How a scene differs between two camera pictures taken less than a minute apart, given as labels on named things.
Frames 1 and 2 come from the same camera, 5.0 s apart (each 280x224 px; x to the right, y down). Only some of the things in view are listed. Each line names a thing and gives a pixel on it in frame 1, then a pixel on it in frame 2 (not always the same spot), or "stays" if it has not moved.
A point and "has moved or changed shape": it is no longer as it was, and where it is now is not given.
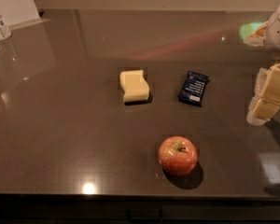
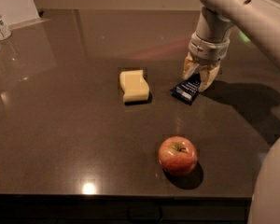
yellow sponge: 134,85 stays
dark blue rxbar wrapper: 193,88 has moved or changed shape
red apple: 177,155 stays
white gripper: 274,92 → 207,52
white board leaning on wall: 16,4 stays
